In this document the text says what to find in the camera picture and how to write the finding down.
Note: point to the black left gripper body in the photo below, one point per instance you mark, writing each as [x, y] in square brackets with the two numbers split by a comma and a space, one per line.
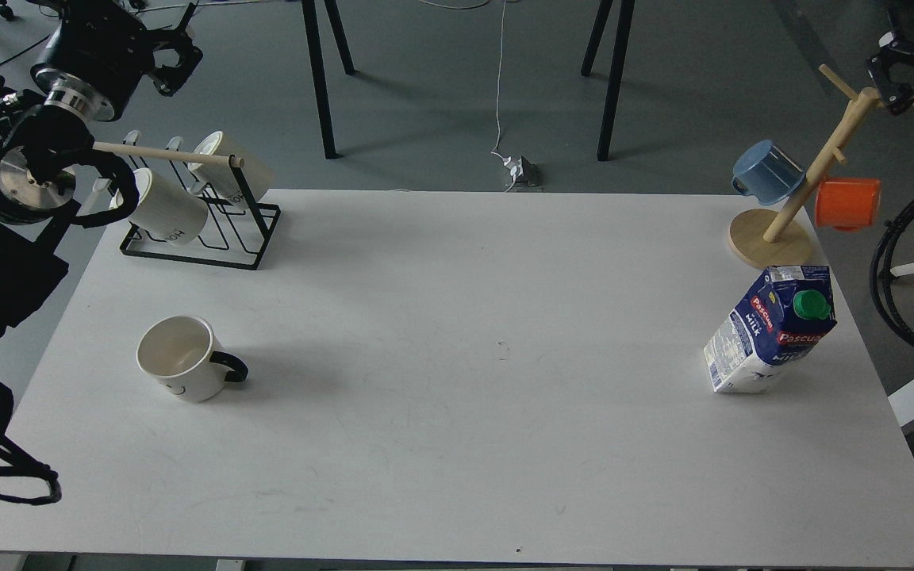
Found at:
[102, 46]

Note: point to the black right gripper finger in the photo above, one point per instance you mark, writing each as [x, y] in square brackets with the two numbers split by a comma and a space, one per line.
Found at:
[896, 96]

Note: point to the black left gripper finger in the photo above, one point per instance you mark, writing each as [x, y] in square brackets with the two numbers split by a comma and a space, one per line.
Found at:
[177, 39]
[168, 80]

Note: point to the blue white milk carton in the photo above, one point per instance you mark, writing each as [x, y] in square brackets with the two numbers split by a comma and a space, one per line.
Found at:
[784, 314]

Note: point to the white mug with black handle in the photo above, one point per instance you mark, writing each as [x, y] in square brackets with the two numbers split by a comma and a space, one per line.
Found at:
[184, 355]

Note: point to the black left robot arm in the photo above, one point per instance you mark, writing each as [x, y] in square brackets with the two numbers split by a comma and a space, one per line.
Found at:
[53, 174]

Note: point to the orange mug on tree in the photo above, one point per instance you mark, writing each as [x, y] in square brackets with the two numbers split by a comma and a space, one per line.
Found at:
[847, 204]

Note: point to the black left table legs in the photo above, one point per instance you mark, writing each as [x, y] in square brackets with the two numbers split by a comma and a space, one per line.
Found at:
[317, 65]

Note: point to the black table legs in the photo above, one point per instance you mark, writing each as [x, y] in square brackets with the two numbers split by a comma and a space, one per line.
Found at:
[622, 33]
[317, 65]

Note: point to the white mug front on rack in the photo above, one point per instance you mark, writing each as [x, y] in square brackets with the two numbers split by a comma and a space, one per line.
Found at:
[165, 210]

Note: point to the blue mug on tree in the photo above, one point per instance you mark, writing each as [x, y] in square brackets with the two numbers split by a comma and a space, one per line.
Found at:
[766, 173]

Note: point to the wooden mug tree stand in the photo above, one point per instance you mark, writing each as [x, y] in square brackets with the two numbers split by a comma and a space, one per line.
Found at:
[763, 237]

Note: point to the black right table legs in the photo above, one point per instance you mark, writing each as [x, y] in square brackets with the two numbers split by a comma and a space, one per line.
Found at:
[622, 33]

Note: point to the grey floor power socket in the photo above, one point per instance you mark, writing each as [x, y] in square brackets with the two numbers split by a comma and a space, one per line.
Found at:
[521, 173]

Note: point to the black wire mug rack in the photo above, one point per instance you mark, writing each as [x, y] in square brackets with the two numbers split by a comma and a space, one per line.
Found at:
[230, 181]

